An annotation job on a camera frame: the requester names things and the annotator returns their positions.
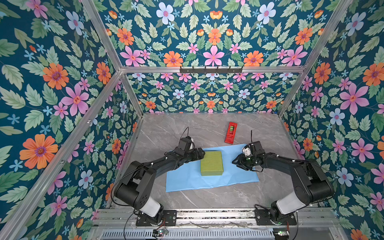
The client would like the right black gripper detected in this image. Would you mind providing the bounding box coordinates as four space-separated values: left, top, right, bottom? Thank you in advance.
231 153 257 170

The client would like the green gift box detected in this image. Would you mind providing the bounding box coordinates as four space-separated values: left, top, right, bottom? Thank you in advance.
201 151 224 176

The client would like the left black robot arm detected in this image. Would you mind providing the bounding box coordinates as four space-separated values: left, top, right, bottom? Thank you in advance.
114 136 205 210

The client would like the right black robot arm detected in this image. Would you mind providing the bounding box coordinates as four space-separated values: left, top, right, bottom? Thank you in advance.
232 142 335 220

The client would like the red tape dispenser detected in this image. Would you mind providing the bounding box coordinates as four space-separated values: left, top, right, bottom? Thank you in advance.
225 122 238 144

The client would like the white ventilation grille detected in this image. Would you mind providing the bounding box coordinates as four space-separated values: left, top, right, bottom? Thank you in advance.
101 229 275 240

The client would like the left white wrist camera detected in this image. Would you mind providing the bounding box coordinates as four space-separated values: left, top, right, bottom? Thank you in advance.
187 136 195 149

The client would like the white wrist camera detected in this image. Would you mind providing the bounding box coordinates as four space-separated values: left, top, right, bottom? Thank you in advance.
242 146 252 157
187 136 195 149

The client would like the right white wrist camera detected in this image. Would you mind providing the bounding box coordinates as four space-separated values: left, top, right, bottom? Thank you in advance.
242 146 252 157

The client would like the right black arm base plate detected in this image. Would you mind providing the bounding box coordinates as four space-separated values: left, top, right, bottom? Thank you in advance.
254 209 298 226

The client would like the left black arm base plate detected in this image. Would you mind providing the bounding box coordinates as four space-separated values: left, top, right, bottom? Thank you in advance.
136 210 178 227

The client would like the black hook rail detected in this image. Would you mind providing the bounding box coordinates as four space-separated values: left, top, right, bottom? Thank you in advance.
179 66 243 75

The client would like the aluminium front mounting rail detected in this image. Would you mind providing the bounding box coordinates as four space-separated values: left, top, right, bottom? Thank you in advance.
93 207 342 228

